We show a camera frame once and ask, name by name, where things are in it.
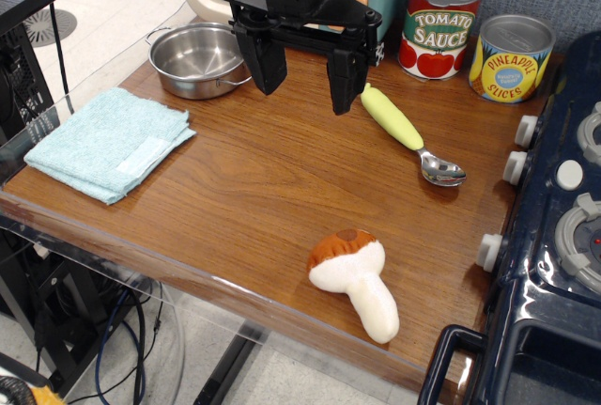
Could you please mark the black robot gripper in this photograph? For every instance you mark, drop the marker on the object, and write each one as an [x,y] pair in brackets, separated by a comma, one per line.
[347,71]

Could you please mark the plush brown white mushroom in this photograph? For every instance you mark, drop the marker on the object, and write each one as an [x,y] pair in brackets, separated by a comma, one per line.
[351,261]

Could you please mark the stainless steel pot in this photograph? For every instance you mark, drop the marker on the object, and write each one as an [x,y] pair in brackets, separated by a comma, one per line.
[197,61]

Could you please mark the tomato sauce can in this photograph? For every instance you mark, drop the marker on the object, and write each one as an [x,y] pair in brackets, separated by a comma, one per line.
[435,37]

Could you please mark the pineapple slices can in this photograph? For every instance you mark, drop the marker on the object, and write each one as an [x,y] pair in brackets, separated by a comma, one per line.
[511,57]

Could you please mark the light blue folded cloth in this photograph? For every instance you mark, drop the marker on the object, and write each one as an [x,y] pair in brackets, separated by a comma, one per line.
[111,145]

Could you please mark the white stove knob upper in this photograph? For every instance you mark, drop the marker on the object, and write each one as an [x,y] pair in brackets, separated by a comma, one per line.
[525,131]

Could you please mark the white stove knob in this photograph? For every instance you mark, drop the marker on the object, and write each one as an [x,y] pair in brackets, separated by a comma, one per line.
[488,251]
[525,131]
[514,167]

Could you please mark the white stove knob middle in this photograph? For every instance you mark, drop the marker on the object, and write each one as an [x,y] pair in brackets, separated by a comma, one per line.
[514,167]

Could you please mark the white stove knob lower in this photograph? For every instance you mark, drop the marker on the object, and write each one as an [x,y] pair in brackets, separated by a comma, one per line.
[488,251]

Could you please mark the dark blue toy stove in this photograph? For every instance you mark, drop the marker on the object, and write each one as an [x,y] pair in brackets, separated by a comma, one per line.
[541,341]

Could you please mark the spoon with green handle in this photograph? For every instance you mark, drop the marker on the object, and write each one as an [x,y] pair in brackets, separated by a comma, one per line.
[394,122]

